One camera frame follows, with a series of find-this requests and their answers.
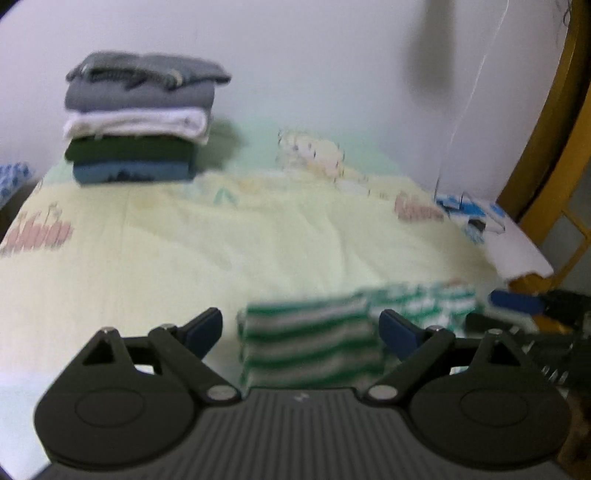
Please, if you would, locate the dark green folded garment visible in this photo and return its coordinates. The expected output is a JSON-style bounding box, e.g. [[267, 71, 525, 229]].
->
[[64, 136, 197, 163]]

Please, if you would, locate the white cable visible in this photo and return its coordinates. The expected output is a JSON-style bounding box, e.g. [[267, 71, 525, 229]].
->
[[434, 0, 504, 199]]

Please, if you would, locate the bear printed bed sheet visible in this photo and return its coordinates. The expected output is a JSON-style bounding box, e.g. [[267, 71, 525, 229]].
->
[[0, 129, 509, 462]]

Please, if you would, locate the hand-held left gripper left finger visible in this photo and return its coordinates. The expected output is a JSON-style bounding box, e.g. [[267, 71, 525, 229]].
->
[[69, 307, 242, 407]]

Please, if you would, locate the green white striped shirt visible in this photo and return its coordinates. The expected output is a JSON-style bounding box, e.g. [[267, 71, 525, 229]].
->
[[236, 281, 478, 388]]

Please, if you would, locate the blue folded garment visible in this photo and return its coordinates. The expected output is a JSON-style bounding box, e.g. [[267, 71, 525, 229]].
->
[[71, 159, 197, 185]]

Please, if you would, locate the blue rectangular sticker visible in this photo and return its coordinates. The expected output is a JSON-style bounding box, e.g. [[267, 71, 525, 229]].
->
[[436, 193, 465, 214]]

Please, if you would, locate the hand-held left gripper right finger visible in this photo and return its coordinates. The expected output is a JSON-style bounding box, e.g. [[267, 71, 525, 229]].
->
[[360, 309, 534, 407]]

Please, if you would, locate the grey folded sweater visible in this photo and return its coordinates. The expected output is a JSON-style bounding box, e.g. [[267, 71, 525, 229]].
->
[[65, 52, 232, 113]]

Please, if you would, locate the wooden lattice door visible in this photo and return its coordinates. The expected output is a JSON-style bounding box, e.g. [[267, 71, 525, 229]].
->
[[496, 0, 591, 296]]

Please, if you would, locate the stack of folded clothes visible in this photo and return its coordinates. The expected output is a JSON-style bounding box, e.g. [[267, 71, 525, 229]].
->
[[62, 107, 213, 144]]

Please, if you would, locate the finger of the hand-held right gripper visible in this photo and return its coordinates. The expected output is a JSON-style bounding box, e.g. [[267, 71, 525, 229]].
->
[[465, 313, 513, 330], [488, 290, 548, 317]]

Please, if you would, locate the blue white patterned cloth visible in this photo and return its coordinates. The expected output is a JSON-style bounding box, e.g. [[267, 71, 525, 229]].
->
[[0, 162, 35, 208]]

